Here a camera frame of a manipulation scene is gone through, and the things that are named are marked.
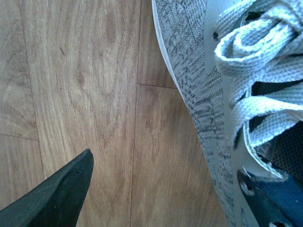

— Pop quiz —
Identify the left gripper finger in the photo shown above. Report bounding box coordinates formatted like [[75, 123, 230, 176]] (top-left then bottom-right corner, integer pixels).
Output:
[[0, 149, 94, 227]]

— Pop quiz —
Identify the grey knit sneaker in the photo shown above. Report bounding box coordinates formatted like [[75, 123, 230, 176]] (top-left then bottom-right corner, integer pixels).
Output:
[[152, 0, 303, 227]]

